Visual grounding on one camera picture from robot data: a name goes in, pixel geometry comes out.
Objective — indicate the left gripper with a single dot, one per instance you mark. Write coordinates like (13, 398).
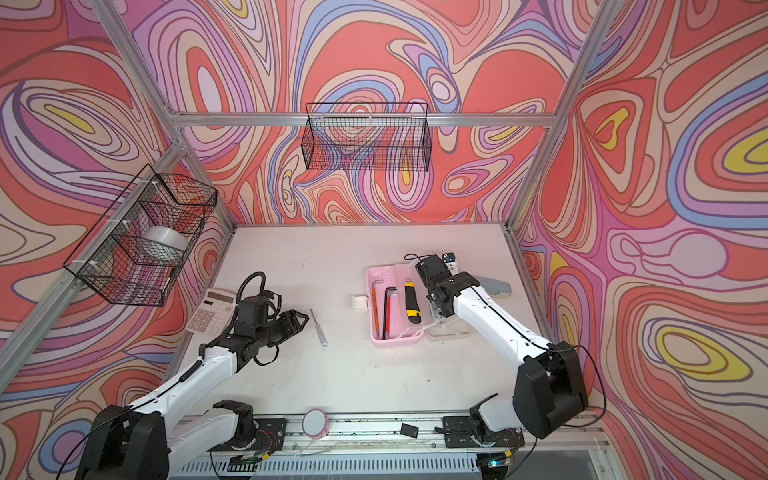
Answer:
(291, 325)

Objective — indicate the yellow black utility knife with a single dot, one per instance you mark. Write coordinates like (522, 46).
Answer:
(413, 311)

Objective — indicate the pink plastic tool box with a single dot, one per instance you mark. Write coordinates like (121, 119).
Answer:
(395, 328)

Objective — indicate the red hex key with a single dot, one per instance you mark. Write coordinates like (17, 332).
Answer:
(387, 318)

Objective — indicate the black hex key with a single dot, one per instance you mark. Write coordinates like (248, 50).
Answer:
(385, 312)

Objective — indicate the orange hex key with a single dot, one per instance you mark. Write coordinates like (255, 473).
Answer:
(374, 306)

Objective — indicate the clear handle tester screwdriver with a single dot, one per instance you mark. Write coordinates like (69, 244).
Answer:
(319, 331)

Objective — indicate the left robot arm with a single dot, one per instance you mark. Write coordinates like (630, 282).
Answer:
(148, 438)

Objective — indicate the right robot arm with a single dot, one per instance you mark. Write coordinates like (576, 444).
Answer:
(549, 390)

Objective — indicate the white calculator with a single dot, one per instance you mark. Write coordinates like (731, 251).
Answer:
(213, 314)

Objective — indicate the grey stapler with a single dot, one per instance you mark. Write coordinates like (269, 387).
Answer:
(495, 287)

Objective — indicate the white box latch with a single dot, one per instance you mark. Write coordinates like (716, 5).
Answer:
(360, 302)

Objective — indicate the pink tape roll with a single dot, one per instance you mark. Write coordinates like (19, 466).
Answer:
(315, 424)

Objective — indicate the small black block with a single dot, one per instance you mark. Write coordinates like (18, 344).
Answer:
(409, 430)

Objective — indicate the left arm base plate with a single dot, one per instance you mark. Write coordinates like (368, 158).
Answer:
(269, 437)

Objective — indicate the silver duct tape roll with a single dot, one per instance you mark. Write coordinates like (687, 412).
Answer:
(163, 244)

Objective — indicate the black wire basket left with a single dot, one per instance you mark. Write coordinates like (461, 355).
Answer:
(115, 268)

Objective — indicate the black wire basket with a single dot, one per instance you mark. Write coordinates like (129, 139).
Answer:
(115, 268)
(367, 136)

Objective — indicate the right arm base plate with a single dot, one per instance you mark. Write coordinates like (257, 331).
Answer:
(461, 432)

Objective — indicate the black wire basket back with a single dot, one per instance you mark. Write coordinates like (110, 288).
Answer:
(367, 136)

